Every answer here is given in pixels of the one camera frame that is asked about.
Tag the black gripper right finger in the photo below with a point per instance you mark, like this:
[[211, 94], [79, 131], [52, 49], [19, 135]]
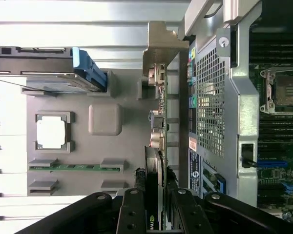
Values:
[[188, 214]]

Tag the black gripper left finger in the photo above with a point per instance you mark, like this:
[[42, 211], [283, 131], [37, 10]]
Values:
[[130, 212]]

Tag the green RAM stick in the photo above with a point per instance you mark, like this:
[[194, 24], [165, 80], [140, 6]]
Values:
[[75, 167]]

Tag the grey parts rack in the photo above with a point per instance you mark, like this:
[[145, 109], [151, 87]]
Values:
[[131, 136]]

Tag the long blue expansion slot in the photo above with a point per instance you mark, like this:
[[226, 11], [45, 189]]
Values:
[[271, 163]]

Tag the green motherboard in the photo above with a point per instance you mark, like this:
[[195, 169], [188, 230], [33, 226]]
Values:
[[278, 175]]

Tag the silver CPU chip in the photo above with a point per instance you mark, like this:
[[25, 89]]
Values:
[[51, 131]]

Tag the open dark PC case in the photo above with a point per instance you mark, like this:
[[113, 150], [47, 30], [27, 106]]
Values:
[[246, 97]]

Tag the CPU socket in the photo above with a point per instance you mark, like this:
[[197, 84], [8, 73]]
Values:
[[285, 90]]

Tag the hard disk in blue caddy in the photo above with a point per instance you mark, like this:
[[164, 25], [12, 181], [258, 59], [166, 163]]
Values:
[[39, 61]]

